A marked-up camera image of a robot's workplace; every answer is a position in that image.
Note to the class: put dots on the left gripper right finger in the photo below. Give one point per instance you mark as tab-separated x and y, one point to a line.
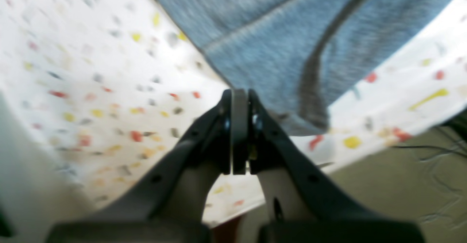
305	206

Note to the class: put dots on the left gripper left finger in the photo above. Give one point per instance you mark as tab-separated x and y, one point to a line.
167	204

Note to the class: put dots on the grey t-shirt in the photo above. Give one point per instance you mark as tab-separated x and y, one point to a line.
299	56

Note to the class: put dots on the terrazzo pattern tablecloth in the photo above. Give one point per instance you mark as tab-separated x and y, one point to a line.
104	88

